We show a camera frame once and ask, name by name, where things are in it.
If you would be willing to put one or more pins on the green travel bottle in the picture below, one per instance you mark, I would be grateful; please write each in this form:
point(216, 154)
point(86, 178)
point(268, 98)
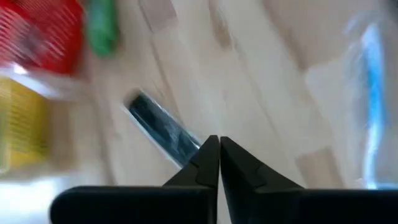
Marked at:
point(101, 28)

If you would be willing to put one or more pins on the blue white toothbrush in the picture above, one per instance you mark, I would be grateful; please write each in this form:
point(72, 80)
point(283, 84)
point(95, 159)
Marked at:
point(374, 77)

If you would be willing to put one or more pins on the red plastic basket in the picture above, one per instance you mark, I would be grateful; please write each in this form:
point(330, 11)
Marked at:
point(53, 37)

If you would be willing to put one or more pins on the yellow plastic basket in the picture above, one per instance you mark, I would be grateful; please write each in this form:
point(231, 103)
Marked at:
point(25, 124)

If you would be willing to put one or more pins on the black comb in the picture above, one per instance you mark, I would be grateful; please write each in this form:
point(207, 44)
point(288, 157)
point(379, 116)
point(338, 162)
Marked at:
point(158, 127)

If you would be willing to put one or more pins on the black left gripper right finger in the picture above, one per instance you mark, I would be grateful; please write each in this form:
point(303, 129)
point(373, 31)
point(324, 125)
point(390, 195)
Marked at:
point(264, 205)

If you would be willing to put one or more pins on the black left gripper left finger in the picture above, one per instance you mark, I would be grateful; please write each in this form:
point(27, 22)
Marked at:
point(186, 205)

